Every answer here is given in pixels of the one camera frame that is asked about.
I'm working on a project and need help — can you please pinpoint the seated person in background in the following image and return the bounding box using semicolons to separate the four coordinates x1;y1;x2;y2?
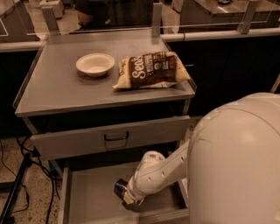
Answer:
74;0;153;30

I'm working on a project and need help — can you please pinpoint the white horizontal rail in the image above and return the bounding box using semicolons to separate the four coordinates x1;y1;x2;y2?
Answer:
160;27;280;42

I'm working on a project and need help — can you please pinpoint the black floor cable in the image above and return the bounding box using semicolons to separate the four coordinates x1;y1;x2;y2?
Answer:
0;135;63;224

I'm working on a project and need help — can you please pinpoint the black tripod leg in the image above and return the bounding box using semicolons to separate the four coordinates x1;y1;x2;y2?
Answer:
0;153;32;224

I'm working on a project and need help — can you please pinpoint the white paper bowl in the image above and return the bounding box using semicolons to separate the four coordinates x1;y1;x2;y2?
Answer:
76;53;115;77

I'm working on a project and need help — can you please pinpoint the grey top drawer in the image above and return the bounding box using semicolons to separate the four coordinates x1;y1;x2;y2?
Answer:
31;115;190;160

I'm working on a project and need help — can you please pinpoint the brown yellow snack bag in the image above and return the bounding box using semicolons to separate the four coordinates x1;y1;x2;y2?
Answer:
114;52;190;89

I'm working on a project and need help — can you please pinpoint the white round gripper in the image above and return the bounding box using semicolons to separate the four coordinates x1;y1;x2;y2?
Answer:
122;178;146;210

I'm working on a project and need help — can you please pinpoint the blue silver redbull can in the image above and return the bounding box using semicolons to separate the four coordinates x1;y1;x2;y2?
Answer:
114;178;128;200

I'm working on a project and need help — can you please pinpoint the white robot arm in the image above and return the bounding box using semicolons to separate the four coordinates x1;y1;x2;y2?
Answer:
123;93;280;224

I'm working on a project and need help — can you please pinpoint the grey metal drawer cabinet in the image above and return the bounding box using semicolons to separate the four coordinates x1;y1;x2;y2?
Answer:
12;28;198;165

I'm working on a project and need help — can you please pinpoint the grey open middle drawer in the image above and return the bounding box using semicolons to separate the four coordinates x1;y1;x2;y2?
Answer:
58;150;190;224

